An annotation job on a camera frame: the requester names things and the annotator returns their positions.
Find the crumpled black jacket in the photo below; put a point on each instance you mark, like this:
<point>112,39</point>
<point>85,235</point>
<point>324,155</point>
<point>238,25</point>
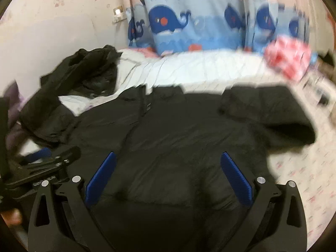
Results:
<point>86,65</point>

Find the black puffer jacket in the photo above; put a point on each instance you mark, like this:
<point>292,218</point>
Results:
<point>170,141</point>

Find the white striped quilt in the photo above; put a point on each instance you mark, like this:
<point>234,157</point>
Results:
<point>199,68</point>

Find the white wall socket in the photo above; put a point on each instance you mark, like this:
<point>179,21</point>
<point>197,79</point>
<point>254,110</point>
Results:
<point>119,19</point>

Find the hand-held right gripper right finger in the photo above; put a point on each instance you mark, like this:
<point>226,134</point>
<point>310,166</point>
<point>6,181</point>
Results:
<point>236,178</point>

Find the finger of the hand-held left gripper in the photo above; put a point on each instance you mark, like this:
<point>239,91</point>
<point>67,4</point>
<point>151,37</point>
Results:
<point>39,154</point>
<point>60,156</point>

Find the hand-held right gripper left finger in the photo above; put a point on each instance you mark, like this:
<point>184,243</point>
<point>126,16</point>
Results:
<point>101,178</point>

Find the red white plastic bag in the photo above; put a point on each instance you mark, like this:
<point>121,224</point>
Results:
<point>286,55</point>

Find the pink cloth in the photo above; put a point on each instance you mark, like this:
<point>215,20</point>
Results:
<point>147,52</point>

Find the whale print curtain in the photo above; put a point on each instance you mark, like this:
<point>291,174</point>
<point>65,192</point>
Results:
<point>170,18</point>

